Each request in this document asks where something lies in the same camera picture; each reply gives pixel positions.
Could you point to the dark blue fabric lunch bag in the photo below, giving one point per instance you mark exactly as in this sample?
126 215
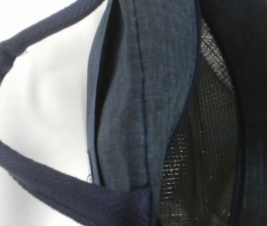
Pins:
176 115

